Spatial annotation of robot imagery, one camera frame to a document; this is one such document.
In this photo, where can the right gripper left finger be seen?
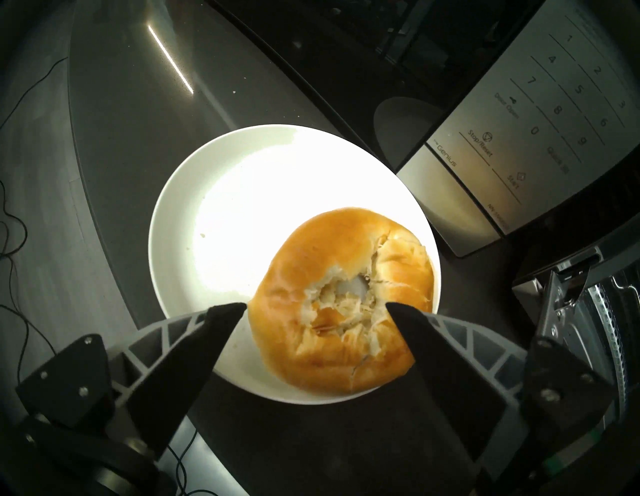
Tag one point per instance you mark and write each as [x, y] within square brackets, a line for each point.
[165, 360]

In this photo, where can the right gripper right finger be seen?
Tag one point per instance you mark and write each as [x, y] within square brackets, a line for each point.
[460, 380]

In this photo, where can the white round plate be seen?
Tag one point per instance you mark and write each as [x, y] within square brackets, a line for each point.
[225, 210]

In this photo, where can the sliced bagel half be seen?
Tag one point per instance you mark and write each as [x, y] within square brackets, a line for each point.
[320, 260]

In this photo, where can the stainless steel toaster oven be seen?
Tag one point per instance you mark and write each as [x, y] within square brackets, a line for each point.
[530, 295]

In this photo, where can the metal oven rack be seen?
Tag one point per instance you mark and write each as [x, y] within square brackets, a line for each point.
[607, 340]

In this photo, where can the black microwave oven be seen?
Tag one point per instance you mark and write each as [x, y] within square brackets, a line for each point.
[500, 125]

